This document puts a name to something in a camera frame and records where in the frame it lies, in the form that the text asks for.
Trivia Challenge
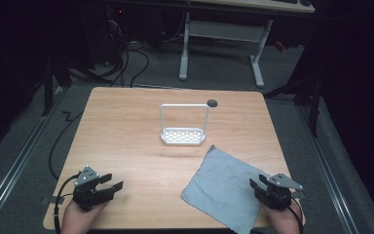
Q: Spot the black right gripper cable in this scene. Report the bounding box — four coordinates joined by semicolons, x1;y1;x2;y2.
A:
285;195;307;234

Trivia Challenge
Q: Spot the person's right hand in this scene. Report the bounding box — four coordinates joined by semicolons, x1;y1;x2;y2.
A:
260;202;304;234

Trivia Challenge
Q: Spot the metal floor rail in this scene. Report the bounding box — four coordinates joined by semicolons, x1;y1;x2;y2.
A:
0;87;66;230
296;104;359;234

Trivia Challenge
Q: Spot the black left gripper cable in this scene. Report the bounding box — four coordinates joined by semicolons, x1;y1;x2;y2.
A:
53;174;81;234

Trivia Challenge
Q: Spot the white-legged wooden desk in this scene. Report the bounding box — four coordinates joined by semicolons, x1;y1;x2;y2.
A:
178;0;317;89

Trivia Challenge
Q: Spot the white wire-frame rack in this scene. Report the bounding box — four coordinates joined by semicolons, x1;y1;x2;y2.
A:
159;102;210;146

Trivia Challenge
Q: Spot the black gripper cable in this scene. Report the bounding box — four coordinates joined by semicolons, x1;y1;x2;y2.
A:
53;174;81;234
285;195;307;234

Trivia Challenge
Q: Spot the black floor cable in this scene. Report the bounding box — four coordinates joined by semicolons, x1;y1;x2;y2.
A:
48;110;85;181

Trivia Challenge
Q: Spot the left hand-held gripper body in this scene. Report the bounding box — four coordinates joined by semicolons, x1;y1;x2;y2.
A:
72;165;115;213

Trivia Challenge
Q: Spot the bundle of black cables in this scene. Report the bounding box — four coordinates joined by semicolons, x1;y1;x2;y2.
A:
105;19;151;88

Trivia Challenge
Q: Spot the person's left hand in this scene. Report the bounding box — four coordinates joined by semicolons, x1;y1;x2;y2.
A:
60;199;110;234

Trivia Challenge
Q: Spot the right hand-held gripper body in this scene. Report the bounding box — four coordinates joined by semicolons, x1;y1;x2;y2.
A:
254;173;307;211

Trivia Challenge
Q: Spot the grey cleaning cloth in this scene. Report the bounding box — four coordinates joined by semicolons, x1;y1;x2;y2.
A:
180;144;276;234

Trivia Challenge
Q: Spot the black metal stand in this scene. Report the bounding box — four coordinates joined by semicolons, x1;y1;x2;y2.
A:
41;53;113;117
262;72;323;138

